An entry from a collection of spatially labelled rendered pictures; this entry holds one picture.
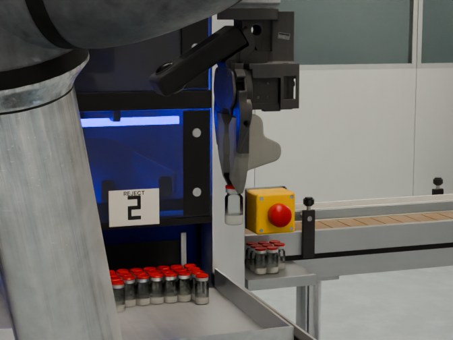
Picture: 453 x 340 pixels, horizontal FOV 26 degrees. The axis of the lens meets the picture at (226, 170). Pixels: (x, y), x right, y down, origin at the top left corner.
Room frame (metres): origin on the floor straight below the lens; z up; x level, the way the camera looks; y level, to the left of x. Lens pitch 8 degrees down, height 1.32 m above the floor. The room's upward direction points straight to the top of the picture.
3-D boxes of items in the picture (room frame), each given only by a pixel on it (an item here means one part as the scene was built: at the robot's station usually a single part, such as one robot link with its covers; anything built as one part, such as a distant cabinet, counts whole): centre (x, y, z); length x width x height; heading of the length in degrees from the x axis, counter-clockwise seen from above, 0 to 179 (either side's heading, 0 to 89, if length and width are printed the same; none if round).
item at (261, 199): (1.70, -0.08, 1.00); 0.08 x 0.07 x 0.07; 19
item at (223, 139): (1.17, -0.02, 1.17); 0.06 x 0.03 x 0.09; 109
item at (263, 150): (1.13, -0.03, 1.17); 0.06 x 0.03 x 0.09; 109
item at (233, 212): (1.14, -0.01, 1.11); 0.02 x 0.02 x 0.04
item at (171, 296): (1.50, 0.12, 0.90); 0.18 x 0.02 x 0.05; 108
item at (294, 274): (1.74, -0.08, 0.87); 0.14 x 0.13 x 0.02; 19
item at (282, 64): (1.15, -0.03, 1.27); 0.09 x 0.08 x 0.12; 109
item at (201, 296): (1.51, 0.04, 0.90); 0.02 x 0.02 x 0.05
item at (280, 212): (1.66, -0.09, 0.99); 0.04 x 0.04 x 0.04; 19
